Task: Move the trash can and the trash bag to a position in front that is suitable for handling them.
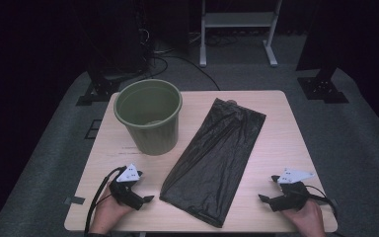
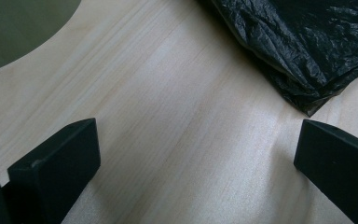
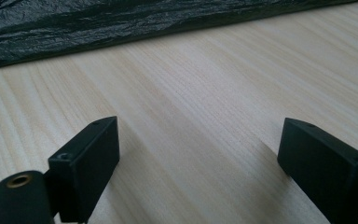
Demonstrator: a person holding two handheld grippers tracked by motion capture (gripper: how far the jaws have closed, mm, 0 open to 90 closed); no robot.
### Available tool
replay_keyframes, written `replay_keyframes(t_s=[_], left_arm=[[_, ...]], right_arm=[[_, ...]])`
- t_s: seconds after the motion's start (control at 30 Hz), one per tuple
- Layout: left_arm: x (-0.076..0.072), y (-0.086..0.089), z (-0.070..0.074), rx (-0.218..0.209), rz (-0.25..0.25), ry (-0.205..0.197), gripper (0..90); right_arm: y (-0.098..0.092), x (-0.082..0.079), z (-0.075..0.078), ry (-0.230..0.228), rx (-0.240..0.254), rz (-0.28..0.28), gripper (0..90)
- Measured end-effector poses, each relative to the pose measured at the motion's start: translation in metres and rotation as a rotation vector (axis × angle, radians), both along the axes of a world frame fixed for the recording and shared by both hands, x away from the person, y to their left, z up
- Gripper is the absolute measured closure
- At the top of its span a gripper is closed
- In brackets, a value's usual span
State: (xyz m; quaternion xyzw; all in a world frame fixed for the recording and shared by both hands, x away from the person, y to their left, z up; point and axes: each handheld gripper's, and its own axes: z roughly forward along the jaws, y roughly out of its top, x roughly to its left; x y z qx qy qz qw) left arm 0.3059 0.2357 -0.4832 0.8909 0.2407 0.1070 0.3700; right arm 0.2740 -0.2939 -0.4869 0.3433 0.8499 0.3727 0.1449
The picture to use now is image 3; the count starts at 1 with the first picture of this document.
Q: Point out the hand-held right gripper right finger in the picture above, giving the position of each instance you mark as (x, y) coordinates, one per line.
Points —
(329, 174)

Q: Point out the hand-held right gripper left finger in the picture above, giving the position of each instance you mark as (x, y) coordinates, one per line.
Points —
(84, 168)

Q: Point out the black plastic garbage bag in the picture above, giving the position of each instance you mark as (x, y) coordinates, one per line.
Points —
(105, 28)

